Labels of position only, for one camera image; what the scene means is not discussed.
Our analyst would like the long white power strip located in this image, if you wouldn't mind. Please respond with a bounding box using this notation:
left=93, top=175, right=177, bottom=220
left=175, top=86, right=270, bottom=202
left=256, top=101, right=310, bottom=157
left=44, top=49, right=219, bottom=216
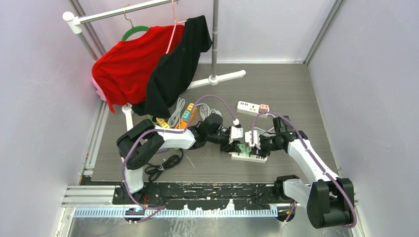
left=195, top=103, right=268, bottom=163

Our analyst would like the pink plug adapter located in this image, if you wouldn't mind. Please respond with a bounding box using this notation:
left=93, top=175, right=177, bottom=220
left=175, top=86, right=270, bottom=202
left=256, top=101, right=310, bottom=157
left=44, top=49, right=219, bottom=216
left=258, top=104, right=270, bottom=113

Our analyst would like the short white power strip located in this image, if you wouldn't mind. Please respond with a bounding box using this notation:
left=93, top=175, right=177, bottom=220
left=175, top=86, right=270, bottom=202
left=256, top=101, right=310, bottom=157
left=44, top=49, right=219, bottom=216
left=237, top=101, right=275, bottom=136

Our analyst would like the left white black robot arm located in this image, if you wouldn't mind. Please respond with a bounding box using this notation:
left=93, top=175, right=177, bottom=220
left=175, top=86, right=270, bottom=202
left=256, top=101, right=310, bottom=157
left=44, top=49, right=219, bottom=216
left=116, top=113, right=244, bottom=204

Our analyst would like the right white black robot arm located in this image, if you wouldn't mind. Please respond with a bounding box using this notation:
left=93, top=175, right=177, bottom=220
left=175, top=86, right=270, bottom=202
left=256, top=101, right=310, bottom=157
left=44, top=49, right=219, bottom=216
left=257, top=114, right=357, bottom=229

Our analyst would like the teal plug on orange strip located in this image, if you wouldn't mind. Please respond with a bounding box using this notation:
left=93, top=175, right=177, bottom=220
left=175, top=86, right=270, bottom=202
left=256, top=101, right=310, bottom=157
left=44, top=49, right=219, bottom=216
left=182, top=110, right=190, bottom=122

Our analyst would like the yellow plug on orange strip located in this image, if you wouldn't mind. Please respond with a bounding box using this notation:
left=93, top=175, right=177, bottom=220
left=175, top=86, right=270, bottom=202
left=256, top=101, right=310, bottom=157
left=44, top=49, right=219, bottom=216
left=186, top=103, right=196, bottom=113

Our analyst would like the yellow plug on green strip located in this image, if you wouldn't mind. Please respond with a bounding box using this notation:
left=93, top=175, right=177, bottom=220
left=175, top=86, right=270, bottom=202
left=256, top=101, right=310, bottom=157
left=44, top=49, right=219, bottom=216
left=156, top=118, right=166, bottom=127

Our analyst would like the orange power strip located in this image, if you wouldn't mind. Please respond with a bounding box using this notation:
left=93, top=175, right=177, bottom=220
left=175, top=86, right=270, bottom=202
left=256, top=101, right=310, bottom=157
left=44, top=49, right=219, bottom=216
left=167, top=98, right=197, bottom=129

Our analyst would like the dark green power strip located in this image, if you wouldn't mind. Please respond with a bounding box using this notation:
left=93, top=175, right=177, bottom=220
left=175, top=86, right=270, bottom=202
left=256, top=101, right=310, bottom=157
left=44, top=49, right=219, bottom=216
left=148, top=115, right=182, bottom=153

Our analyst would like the black t-shirt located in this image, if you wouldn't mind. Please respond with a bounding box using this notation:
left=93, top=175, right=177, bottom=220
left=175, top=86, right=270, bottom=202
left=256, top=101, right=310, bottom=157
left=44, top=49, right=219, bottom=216
left=132, top=15, right=212, bottom=119

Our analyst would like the red t-shirt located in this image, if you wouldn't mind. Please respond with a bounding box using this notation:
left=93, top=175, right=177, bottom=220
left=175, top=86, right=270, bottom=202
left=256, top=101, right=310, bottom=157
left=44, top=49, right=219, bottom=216
left=91, top=25, right=185, bottom=113

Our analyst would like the pink clothes hanger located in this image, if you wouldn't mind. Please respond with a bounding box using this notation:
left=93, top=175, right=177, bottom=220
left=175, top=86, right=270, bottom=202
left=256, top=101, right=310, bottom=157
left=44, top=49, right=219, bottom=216
left=166, top=0, right=187, bottom=54

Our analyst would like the green clothes hanger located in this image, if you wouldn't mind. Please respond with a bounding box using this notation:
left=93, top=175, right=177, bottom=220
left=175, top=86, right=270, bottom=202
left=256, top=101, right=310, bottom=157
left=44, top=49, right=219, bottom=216
left=121, top=10, right=150, bottom=41

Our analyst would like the white metal clothes rack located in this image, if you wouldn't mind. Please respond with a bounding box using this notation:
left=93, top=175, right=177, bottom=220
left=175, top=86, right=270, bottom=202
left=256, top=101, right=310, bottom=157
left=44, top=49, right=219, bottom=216
left=62, top=0, right=247, bottom=131

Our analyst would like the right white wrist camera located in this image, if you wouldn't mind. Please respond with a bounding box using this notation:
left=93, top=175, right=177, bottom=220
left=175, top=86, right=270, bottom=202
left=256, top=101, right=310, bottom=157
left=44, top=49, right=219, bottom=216
left=245, top=130, right=260, bottom=149

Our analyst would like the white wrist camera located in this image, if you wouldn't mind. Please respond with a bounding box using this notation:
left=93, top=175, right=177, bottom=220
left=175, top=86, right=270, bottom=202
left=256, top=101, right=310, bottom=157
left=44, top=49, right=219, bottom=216
left=229, top=126, right=244, bottom=144
left=245, top=130, right=260, bottom=149

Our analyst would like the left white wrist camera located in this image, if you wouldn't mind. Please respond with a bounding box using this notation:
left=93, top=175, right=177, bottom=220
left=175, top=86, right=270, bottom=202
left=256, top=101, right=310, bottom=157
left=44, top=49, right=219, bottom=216
left=229, top=126, right=244, bottom=144

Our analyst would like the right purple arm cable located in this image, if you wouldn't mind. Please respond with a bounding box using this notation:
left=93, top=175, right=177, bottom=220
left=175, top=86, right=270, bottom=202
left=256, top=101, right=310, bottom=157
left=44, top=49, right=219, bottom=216
left=251, top=112, right=357, bottom=228

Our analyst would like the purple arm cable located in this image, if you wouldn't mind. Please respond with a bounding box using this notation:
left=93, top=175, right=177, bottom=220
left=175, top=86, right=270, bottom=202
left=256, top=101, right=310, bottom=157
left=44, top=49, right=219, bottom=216
left=251, top=112, right=357, bottom=228
left=121, top=95, right=240, bottom=224

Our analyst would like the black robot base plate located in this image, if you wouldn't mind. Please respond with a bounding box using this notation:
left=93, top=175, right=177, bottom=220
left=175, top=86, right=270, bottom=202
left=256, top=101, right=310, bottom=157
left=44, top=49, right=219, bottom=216
left=112, top=182, right=297, bottom=222

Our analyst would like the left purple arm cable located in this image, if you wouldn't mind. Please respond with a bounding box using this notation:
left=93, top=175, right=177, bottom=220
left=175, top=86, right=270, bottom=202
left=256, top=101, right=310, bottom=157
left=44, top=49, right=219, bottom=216
left=121, top=95, right=240, bottom=224

